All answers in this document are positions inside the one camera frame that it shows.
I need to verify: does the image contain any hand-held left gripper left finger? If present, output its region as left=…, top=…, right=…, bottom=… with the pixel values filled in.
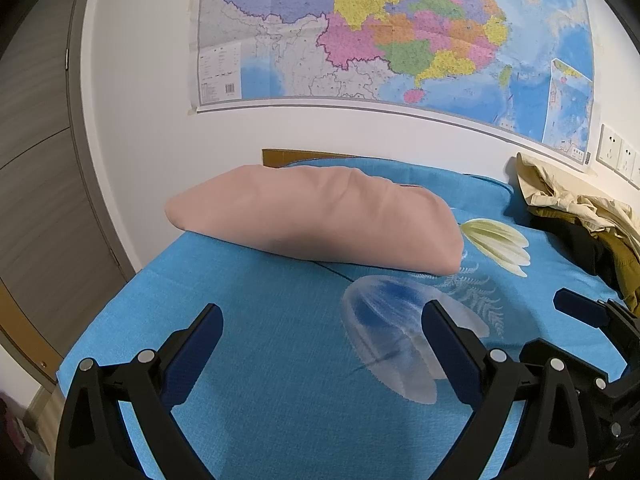
left=54, top=303, right=224, bottom=480

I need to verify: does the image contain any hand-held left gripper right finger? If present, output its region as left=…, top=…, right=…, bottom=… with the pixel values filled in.
left=421, top=300, right=591, bottom=480

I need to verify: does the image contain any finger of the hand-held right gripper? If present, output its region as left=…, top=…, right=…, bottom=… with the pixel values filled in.
left=552, top=287, right=640, bottom=341
left=520, top=339, right=610, bottom=403

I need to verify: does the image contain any pink jacket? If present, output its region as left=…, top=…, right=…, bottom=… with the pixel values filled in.
left=165, top=162, right=463, bottom=276

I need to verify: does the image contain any black garment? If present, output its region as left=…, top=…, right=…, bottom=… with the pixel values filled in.
left=542, top=220, right=626, bottom=293

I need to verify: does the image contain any blue floral bed sheet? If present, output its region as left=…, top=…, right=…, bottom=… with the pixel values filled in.
left=57, top=155, right=633, bottom=480

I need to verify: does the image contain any olive green garment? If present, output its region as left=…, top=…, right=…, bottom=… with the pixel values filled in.
left=530, top=210, right=640, bottom=311

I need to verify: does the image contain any cream garment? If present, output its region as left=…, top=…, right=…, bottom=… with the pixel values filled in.
left=515, top=152, right=640, bottom=256

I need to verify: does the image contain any brown wooden bed board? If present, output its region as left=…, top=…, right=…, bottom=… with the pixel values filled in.
left=262, top=148, right=361, bottom=168

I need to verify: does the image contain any grey wooden door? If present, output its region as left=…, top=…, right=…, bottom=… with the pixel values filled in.
left=0, top=0, right=136, bottom=386

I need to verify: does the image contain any white wall socket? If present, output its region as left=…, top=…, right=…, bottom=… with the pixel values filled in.
left=617, top=135, right=638, bottom=178
left=597, top=124, right=623, bottom=170

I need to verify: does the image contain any colourful wall map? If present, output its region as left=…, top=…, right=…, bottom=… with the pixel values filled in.
left=187, top=0, right=598, bottom=173

